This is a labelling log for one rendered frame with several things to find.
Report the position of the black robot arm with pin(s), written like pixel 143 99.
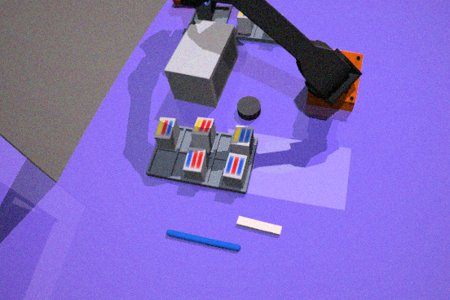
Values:
pixel 328 74

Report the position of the blue rod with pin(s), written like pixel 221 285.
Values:
pixel 204 240

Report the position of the white flat bar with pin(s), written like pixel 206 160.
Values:
pixel 259 225

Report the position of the grey slotted rack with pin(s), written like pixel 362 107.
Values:
pixel 168 164

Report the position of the dark grey cylinder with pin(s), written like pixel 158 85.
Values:
pixel 249 108

